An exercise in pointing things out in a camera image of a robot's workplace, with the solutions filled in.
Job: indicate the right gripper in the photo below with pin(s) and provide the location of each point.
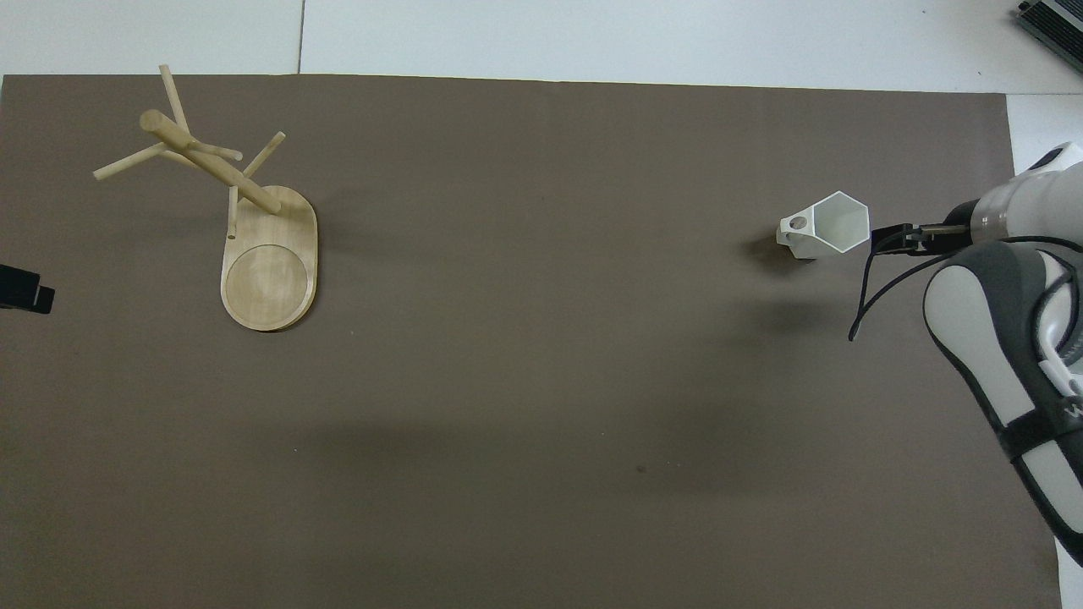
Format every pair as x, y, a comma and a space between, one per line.
956, 237

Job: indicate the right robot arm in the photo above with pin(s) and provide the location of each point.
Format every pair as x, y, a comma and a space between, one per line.
981, 338

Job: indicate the white hexagonal cup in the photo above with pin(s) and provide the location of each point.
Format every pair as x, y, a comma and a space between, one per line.
839, 225

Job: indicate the wooden cup rack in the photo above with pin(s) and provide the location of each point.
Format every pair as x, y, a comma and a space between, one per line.
271, 283

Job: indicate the black stand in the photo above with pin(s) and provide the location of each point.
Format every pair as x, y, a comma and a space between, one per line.
1056, 20

